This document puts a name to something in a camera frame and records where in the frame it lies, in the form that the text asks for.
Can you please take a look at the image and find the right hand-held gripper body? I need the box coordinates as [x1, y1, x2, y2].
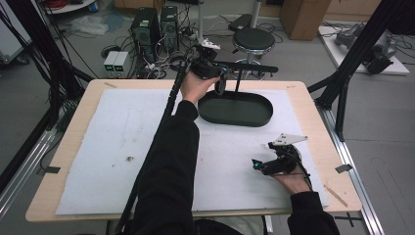
[260, 132, 309, 177]

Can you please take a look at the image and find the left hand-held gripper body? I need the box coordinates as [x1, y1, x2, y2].
[189, 38, 229, 81]

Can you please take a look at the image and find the black oval tray rack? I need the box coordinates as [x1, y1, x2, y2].
[197, 62, 280, 128]

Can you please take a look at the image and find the person's right hand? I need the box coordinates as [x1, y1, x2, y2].
[271, 167, 311, 196]

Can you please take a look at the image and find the person's left hand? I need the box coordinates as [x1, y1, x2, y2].
[179, 70, 221, 106]

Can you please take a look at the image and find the black round stool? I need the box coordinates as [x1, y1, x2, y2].
[232, 26, 277, 65]

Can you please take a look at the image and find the grey metal stand leg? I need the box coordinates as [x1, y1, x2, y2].
[195, 0, 213, 64]

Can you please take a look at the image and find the black flat pedal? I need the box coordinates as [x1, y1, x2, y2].
[227, 13, 254, 32]

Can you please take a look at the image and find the slim black computer tower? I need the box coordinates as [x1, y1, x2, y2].
[160, 4, 180, 54]

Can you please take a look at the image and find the black tape piece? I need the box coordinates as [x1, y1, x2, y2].
[334, 164, 354, 174]
[35, 165, 62, 175]

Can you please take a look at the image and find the thin wooden stick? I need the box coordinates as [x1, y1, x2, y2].
[323, 183, 349, 209]

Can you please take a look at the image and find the large black computer tower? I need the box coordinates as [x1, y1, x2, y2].
[129, 7, 161, 64]

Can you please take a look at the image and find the white power supply box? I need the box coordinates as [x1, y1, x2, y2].
[103, 50, 120, 79]
[113, 51, 130, 79]

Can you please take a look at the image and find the brown cardboard box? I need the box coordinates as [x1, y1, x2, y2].
[279, 0, 333, 42]

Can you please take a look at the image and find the white floor board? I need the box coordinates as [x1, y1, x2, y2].
[317, 24, 411, 76]

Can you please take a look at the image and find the clear plastic bag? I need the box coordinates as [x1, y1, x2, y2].
[69, 15, 110, 36]

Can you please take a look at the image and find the round white table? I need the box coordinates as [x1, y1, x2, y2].
[41, 0, 98, 16]

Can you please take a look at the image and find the white foam mat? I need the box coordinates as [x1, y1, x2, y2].
[55, 87, 329, 216]

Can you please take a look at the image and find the grey machine on board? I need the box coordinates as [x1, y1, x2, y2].
[334, 23, 399, 75]

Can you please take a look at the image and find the right gripper thin cable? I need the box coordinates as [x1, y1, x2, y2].
[283, 150, 313, 192]

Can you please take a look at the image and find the coiled black cable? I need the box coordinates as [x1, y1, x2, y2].
[168, 51, 192, 73]

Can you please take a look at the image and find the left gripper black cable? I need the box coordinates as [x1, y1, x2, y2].
[114, 48, 197, 235]

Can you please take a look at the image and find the aluminium rail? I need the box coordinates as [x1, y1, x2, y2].
[316, 106, 387, 235]
[0, 128, 57, 220]

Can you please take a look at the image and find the black frame strut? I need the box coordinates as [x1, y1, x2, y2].
[0, 0, 96, 194]
[306, 0, 415, 143]

